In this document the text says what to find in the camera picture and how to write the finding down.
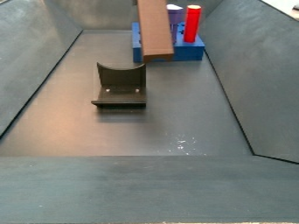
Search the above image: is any dark grey curved fixture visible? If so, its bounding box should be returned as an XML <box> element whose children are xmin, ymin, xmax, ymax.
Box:
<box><xmin>90</xmin><ymin>64</ymin><xmax>145</xmax><ymax>107</ymax></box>

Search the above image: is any blue shape-sorter block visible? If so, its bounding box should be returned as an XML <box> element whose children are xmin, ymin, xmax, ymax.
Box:
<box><xmin>132</xmin><ymin>22</ymin><xmax>204</xmax><ymax>62</ymax></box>

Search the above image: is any purple pentagon peg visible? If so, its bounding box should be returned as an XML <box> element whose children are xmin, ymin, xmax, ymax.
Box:
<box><xmin>166</xmin><ymin>4</ymin><xmax>182</xmax><ymax>42</ymax></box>

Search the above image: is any red hexagon peg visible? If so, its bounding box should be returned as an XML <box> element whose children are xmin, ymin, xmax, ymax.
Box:
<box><xmin>182</xmin><ymin>4</ymin><xmax>201</xmax><ymax>43</ymax></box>

